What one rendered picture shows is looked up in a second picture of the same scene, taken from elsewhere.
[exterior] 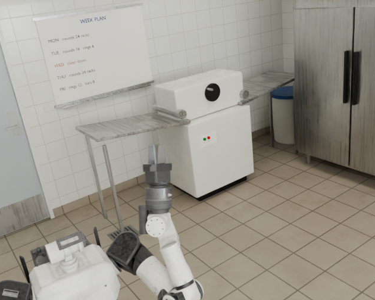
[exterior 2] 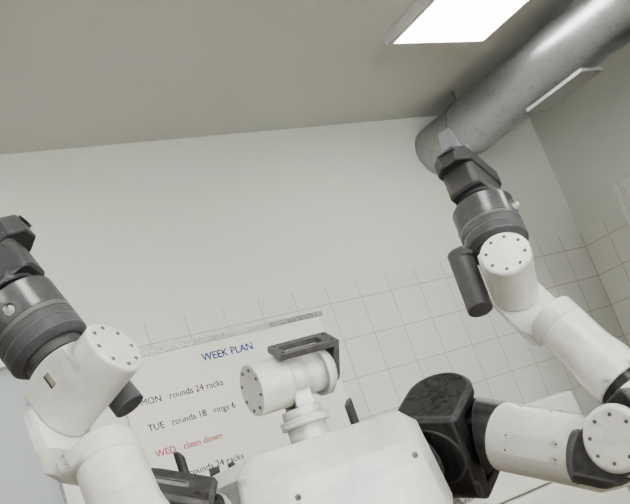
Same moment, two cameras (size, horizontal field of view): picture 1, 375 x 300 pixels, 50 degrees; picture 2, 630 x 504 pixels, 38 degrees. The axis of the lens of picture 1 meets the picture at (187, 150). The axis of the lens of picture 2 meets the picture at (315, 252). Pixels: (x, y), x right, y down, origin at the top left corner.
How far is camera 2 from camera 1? 0.97 m
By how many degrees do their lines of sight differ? 36
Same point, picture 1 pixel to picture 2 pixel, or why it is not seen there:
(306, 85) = not seen: outside the picture
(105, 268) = (401, 419)
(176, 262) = (586, 327)
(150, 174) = (457, 173)
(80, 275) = (343, 432)
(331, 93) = not seen: outside the picture
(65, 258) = (297, 398)
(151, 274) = (528, 418)
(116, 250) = (419, 407)
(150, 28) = (347, 360)
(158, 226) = (511, 249)
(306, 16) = not seen: outside the picture
